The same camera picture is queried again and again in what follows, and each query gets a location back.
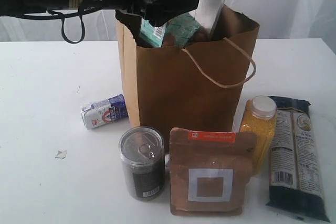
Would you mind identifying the clear can dark grains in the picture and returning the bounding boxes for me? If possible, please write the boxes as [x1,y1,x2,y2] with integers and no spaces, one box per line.
[119,126,165,201]

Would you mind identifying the brown kraft stand-up pouch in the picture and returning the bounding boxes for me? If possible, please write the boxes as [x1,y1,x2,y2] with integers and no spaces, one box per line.
[169,127,257,216]

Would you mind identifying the brown paper shopping bag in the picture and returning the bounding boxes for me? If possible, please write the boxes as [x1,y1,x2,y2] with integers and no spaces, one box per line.
[116,6,260,140]

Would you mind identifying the white backdrop curtain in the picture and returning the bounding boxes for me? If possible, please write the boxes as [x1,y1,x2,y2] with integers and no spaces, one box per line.
[1,0,335,43]

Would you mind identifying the small torn label scrap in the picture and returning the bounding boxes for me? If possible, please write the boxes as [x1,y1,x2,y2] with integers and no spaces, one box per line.
[55,150,67,160]

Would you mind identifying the dark blue noodle packet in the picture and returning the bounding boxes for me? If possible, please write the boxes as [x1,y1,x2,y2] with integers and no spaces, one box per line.
[267,96,330,222]

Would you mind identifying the small white plastic piece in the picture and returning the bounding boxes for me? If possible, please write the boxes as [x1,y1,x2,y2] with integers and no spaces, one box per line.
[164,154,170,169]

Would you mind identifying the yellow millet plastic bottle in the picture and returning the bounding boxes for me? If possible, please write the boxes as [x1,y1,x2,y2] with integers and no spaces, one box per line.
[239,95,277,176]

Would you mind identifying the small blue white milk carton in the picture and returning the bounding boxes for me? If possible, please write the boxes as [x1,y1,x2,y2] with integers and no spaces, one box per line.
[81,94,128,130]

